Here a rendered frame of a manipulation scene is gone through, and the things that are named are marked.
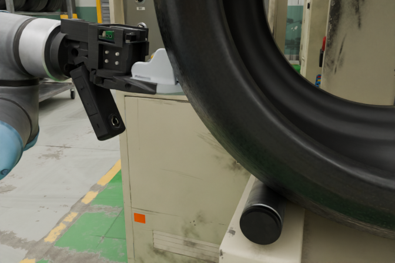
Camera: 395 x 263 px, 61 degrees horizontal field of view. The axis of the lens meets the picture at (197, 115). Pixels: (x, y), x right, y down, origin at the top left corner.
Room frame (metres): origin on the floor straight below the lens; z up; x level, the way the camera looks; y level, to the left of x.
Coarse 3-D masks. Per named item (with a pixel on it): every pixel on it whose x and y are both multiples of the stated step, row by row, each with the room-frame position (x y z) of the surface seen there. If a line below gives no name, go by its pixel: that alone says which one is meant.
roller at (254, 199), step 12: (252, 192) 0.35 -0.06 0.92; (264, 192) 0.34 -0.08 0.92; (252, 204) 0.31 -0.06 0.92; (264, 204) 0.31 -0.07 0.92; (276, 204) 0.32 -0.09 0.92; (252, 216) 0.30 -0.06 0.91; (264, 216) 0.30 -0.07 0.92; (276, 216) 0.30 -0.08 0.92; (240, 228) 0.31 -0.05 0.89; (252, 228) 0.30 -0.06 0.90; (264, 228) 0.30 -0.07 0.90; (276, 228) 0.30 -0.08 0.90; (252, 240) 0.30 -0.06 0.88; (264, 240) 0.30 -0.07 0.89; (276, 240) 0.30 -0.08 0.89
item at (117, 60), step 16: (64, 32) 0.48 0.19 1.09; (80, 32) 0.48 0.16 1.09; (96, 32) 0.45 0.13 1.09; (112, 32) 0.46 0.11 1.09; (128, 32) 0.48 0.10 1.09; (144, 32) 0.48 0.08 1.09; (64, 48) 0.48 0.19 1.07; (80, 48) 0.48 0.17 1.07; (96, 48) 0.45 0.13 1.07; (112, 48) 0.45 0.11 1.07; (128, 48) 0.44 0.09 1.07; (144, 48) 0.49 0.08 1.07; (64, 64) 0.48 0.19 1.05; (80, 64) 0.49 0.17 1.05; (96, 64) 0.45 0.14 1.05; (112, 64) 0.45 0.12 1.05; (128, 64) 0.45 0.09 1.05; (96, 80) 0.45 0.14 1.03
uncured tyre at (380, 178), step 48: (192, 0) 0.32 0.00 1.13; (240, 0) 0.57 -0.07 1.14; (192, 48) 0.32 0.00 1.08; (240, 48) 0.56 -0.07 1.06; (192, 96) 0.34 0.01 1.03; (240, 96) 0.30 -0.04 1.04; (288, 96) 0.54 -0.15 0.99; (336, 96) 0.54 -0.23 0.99; (240, 144) 0.31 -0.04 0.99; (288, 144) 0.28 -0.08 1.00; (336, 144) 0.49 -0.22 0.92; (384, 144) 0.48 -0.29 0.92; (288, 192) 0.30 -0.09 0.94; (336, 192) 0.27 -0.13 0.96; (384, 192) 0.26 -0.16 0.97
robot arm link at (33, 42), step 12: (36, 24) 0.49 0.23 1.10; (48, 24) 0.49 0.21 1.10; (60, 24) 0.50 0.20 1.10; (24, 36) 0.48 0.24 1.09; (36, 36) 0.47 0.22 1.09; (48, 36) 0.47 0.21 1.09; (24, 48) 0.47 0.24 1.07; (36, 48) 0.47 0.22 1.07; (48, 48) 0.47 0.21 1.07; (24, 60) 0.48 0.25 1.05; (36, 60) 0.47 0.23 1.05; (48, 60) 0.47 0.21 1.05; (36, 72) 0.48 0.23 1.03; (48, 72) 0.47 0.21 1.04
